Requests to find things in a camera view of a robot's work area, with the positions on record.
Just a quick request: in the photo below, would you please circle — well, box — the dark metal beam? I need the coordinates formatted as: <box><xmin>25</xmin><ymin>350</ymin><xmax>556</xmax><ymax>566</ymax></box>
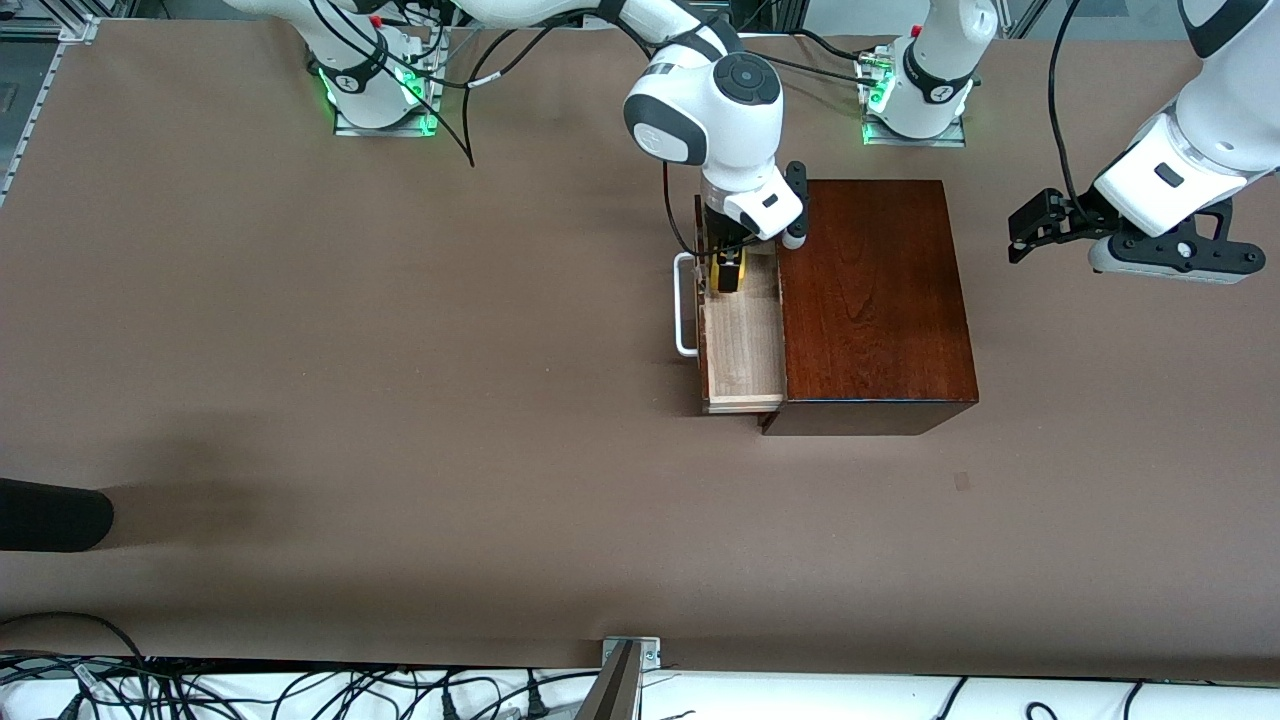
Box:
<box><xmin>574</xmin><ymin>641</ymin><xmax>642</xmax><ymax>720</ymax></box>

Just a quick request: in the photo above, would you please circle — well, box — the wooden drawer with white handle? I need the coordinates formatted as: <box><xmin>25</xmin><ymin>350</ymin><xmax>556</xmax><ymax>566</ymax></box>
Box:
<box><xmin>673</xmin><ymin>194</ymin><xmax>789</xmax><ymax>416</ymax></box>

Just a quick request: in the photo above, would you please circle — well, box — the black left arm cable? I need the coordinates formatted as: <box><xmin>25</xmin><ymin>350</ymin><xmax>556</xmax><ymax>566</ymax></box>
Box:
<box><xmin>1046</xmin><ymin>0</ymin><xmax>1088</xmax><ymax>203</ymax></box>

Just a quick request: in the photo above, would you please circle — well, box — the yellow block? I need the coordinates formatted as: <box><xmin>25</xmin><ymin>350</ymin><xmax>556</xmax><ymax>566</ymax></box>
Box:
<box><xmin>710</xmin><ymin>249</ymin><xmax>751</xmax><ymax>295</ymax></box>

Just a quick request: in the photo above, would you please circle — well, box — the black cable to arm base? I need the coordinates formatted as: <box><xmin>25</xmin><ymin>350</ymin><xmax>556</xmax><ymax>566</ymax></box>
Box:
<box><xmin>755</xmin><ymin>30</ymin><xmax>893</xmax><ymax>89</ymax></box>

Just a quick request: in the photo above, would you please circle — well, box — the aluminium table edge rail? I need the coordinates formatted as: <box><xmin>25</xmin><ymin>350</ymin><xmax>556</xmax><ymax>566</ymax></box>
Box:
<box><xmin>0</xmin><ymin>42</ymin><xmax>68</xmax><ymax>209</ymax></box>

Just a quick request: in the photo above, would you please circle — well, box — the aluminium frame profile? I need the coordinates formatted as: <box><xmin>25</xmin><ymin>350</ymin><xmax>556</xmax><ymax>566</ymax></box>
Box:
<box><xmin>0</xmin><ymin>0</ymin><xmax>102</xmax><ymax>44</ymax></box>

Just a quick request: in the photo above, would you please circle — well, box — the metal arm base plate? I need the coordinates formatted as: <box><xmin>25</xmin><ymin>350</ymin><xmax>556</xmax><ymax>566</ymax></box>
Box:
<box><xmin>861</xmin><ymin>108</ymin><xmax>969</xmax><ymax>149</ymax></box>
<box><xmin>332</xmin><ymin>58</ymin><xmax>443</xmax><ymax>139</ymax></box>

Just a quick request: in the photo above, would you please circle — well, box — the black cylinder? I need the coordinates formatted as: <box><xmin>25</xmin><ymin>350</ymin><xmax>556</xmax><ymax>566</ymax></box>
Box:
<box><xmin>0</xmin><ymin>477</ymin><xmax>115</xmax><ymax>554</ymax></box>

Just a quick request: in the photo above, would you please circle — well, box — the white sheet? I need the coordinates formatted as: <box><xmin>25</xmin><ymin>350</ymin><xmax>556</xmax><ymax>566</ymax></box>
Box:
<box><xmin>0</xmin><ymin>655</ymin><xmax>1280</xmax><ymax>720</ymax></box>

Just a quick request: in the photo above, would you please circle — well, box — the thin black cable loop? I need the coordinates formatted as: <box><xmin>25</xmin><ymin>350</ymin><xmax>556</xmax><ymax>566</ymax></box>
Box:
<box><xmin>398</xmin><ymin>18</ymin><xmax>643</xmax><ymax>93</ymax></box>

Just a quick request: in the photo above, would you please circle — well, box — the silver metal corner bracket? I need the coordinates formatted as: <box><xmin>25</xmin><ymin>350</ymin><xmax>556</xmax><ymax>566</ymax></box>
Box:
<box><xmin>600</xmin><ymin>635</ymin><xmax>663</xmax><ymax>672</ymax></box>

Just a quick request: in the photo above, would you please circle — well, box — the dark brown wooden cabinet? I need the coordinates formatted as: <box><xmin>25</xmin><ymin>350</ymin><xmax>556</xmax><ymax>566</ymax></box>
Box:
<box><xmin>757</xmin><ymin>179</ymin><xmax>980</xmax><ymax>437</ymax></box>

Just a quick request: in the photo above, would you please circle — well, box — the black cable with plug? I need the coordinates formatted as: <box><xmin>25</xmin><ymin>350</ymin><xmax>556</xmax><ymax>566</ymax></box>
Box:
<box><xmin>428</xmin><ymin>667</ymin><xmax>563</xmax><ymax>720</ymax></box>

